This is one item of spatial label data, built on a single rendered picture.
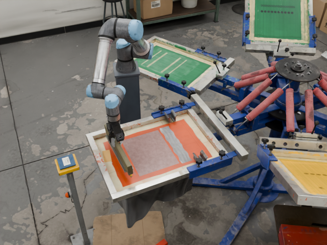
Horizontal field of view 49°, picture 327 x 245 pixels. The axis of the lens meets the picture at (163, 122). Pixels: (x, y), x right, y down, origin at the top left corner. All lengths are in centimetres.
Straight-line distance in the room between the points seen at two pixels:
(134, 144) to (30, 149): 174
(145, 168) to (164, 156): 16
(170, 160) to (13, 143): 217
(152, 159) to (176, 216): 100
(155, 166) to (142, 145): 21
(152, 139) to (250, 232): 126
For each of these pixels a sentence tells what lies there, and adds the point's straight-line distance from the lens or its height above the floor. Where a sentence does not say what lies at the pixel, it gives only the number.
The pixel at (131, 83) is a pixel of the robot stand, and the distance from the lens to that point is 266.
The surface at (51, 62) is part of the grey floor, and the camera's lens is 524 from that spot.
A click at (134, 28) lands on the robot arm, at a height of 170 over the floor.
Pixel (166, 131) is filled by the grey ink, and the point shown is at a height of 96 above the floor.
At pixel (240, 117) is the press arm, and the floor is 104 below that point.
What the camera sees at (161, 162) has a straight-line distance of 227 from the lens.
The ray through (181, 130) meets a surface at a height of 95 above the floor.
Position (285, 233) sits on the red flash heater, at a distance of 188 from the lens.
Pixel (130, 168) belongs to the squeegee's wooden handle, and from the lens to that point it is 206.
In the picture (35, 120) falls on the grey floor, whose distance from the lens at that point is 426.
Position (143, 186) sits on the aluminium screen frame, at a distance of 210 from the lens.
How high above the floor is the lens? 263
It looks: 41 degrees down
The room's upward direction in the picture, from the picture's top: 1 degrees clockwise
